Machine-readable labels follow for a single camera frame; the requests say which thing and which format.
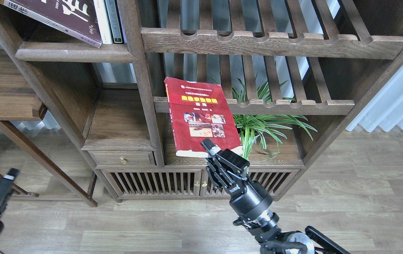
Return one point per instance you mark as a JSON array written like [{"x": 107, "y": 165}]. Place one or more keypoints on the red book with photos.
[{"x": 198, "y": 111}]

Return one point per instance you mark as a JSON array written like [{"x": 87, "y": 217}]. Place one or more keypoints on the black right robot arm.
[{"x": 311, "y": 241}]

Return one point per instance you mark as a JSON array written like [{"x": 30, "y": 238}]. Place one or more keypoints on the maroon book white characters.
[{"x": 76, "y": 18}]

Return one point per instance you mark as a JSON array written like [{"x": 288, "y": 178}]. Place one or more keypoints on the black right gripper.
[{"x": 228, "y": 171}]

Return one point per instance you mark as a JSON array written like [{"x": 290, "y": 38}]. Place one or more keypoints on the brass drawer knob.
[{"x": 122, "y": 161}]

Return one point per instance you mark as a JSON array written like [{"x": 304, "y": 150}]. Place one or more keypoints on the white upright book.
[{"x": 103, "y": 21}]

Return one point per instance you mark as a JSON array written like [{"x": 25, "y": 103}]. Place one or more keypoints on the dark green upright book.
[{"x": 114, "y": 21}]

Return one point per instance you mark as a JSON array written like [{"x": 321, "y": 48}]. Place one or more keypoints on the green spider plant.
[{"x": 268, "y": 129}]

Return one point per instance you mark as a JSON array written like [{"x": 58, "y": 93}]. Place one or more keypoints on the dark wooden bookshelf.
[{"x": 270, "y": 56}]

